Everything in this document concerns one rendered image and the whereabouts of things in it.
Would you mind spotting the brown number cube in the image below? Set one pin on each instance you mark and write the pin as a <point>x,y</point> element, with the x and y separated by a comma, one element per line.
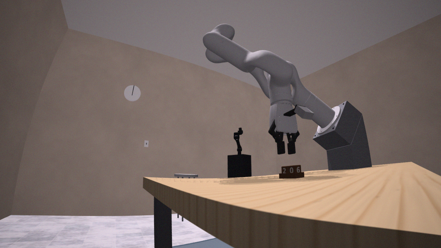
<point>284,169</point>
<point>294,168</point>

